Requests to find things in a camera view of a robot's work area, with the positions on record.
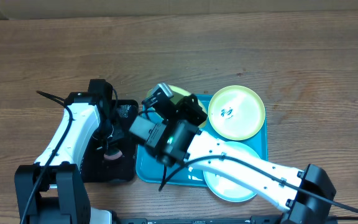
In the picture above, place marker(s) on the black plastic tray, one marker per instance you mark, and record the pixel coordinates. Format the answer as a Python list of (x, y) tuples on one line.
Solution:
[(94, 168)]

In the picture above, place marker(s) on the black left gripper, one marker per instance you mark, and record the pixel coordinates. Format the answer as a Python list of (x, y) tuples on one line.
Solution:
[(120, 132)]

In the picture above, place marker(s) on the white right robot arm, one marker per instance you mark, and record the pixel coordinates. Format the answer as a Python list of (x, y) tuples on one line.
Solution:
[(303, 196)]

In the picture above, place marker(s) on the light blue plate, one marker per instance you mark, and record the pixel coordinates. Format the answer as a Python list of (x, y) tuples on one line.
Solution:
[(226, 189)]

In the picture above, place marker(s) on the yellow plate with blue stain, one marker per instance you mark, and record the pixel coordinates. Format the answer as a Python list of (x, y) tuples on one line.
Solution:
[(236, 112)]

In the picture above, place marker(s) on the orange green scrub sponge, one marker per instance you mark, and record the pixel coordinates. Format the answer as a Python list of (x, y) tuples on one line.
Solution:
[(113, 155)]

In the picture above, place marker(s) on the teal plastic tray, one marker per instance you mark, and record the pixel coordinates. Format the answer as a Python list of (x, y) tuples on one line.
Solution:
[(149, 170)]

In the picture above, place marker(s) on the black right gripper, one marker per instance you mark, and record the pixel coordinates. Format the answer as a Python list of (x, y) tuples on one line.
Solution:
[(190, 102)]

